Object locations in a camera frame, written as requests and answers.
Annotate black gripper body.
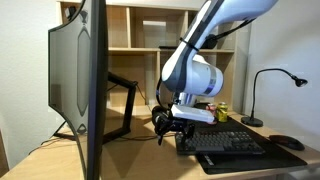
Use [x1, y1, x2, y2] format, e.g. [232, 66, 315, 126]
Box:
[151, 105, 196, 137]

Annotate black mechanical keyboard grey keys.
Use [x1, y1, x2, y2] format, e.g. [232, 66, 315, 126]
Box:
[174, 130, 266, 157]

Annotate red drink can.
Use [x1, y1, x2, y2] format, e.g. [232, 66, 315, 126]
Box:
[205, 103, 218, 125]

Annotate yellow green drink can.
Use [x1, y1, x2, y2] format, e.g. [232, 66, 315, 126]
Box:
[216, 101, 229, 123]

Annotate black monitor stand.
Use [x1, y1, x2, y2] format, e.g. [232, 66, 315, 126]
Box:
[53, 71, 139, 145]

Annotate black gooseneck desk lamp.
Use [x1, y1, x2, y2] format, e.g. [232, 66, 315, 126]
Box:
[240, 68, 309, 128]

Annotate flat black item on shelf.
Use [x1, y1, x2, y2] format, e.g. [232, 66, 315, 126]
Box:
[159, 45, 183, 51]

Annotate black desk mat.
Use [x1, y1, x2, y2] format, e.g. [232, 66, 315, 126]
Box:
[186, 116, 308, 175]

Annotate black computer mouse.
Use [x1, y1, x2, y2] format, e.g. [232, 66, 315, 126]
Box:
[268, 134, 306, 152]

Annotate wooden shelf unit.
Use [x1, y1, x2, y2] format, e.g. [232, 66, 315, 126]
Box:
[56, 0, 251, 118]

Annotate black curved monitor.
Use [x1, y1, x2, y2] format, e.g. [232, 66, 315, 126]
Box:
[47, 0, 109, 180]

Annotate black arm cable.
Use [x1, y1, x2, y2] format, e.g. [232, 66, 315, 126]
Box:
[203, 18, 256, 49]

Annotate black monitor cable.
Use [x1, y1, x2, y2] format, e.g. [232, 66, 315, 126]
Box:
[28, 135, 59, 156]

